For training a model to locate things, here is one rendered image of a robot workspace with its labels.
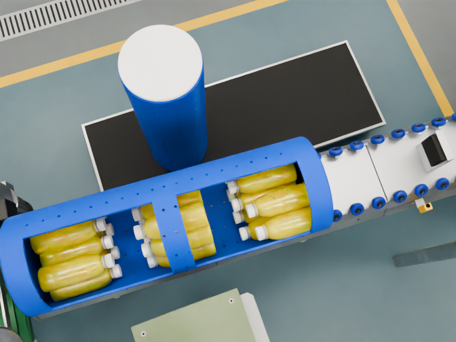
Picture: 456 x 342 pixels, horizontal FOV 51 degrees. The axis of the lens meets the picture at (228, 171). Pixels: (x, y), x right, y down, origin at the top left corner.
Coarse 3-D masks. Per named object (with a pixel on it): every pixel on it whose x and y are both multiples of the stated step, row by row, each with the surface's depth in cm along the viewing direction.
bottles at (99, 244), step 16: (240, 192) 146; (256, 192) 140; (240, 208) 141; (256, 224) 141; (96, 240) 136; (112, 240) 139; (144, 240) 144; (48, 256) 133; (64, 256) 134; (160, 256) 138; (112, 272) 137; (64, 288) 134; (80, 288) 135; (96, 288) 136
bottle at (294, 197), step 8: (304, 184) 136; (272, 192) 136; (280, 192) 135; (288, 192) 134; (296, 192) 134; (304, 192) 134; (256, 200) 136; (264, 200) 134; (272, 200) 133; (280, 200) 134; (288, 200) 134; (296, 200) 134; (304, 200) 134; (256, 208) 135; (264, 208) 133; (272, 208) 133; (280, 208) 134; (288, 208) 134; (296, 208) 135; (264, 216) 135; (272, 216) 136
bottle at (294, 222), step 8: (304, 208) 137; (280, 216) 135; (288, 216) 135; (296, 216) 135; (304, 216) 134; (272, 224) 134; (280, 224) 134; (288, 224) 134; (296, 224) 134; (304, 224) 134; (264, 232) 135; (272, 232) 134; (280, 232) 134; (288, 232) 134; (296, 232) 135; (304, 232) 136
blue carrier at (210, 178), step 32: (224, 160) 134; (256, 160) 131; (288, 160) 129; (320, 160) 129; (128, 192) 129; (160, 192) 127; (224, 192) 152; (320, 192) 127; (32, 224) 124; (64, 224) 123; (128, 224) 149; (160, 224) 123; (224, 224) 151; (320, 224) 132; (0, 256) 120; (32, 256) 140; (128, 256) 147; (192, 256) 127; (224, 256) 134; (32, 288) 120
